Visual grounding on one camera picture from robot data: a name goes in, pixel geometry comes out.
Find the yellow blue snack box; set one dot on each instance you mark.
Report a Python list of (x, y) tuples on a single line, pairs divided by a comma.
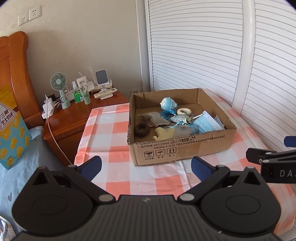
[(15, 136)]

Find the green small box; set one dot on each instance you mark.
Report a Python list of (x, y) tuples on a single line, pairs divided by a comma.
[(77, 96)]

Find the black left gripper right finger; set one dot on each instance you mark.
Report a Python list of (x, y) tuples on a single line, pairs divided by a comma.
[(211, 177)]

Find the white power strip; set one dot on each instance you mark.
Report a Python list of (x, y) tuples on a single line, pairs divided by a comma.
[(49, 107)]

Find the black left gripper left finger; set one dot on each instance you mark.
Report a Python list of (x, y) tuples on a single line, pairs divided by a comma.
[(81, 177)]

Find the white louvered closet door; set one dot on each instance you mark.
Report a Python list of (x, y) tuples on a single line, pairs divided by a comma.
[(244, 51)]

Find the white wall switch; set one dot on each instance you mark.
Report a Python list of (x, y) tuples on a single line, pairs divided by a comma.
[(23, 18)]

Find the green mini desk fan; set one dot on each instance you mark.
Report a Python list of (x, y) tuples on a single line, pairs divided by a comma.
[(59, 82)]

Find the blue surgical face mask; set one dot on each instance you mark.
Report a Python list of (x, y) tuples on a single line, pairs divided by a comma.
[(206, 123)]

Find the wooden bed headboard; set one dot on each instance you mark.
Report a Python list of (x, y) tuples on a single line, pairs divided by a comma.
[(15, 75)]

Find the grey fabric sachet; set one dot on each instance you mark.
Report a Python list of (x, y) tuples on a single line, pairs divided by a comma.
[(154, 118)]

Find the wooden nightstand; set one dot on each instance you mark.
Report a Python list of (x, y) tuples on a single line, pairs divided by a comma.
[(63, 130)]

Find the white wall socket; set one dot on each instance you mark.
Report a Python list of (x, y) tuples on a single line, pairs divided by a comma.
[(34, 13)]

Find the blue grey bedsheet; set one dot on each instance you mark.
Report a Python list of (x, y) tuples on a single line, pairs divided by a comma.
[(13, 180)]

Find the grey lace-trimmed pouch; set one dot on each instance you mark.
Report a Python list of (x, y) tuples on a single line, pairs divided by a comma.
[(181, 131)]

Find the blue round plush toy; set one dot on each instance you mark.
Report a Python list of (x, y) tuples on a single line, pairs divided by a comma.
[(168, 104)]

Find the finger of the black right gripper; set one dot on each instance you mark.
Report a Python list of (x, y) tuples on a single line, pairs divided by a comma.
[(290, 141), (257, 156)]

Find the green cosmetic tube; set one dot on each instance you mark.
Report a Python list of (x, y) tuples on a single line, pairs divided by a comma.
[(85, 94)]

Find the white remote control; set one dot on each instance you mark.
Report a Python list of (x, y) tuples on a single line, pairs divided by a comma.
[(105, 94)]

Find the yellow cleaning cloth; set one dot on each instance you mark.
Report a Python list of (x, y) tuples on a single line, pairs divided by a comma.
[(163, 133)]

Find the white phone stand mirror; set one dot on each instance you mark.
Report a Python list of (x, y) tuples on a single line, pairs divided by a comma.
[(103, 82)]

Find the brown cardboard box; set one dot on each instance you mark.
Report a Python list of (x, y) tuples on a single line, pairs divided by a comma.
[(147, 151)]

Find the brown knitted scrunchie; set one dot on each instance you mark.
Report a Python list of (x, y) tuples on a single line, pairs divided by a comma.
[(141, 130)]

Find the cream knitted scrunchie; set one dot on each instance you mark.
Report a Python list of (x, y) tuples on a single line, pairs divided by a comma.
[(184, 111)]

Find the blue yellow drawstring pouch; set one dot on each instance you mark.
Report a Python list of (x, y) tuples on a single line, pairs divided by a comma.
[(175, 119)]

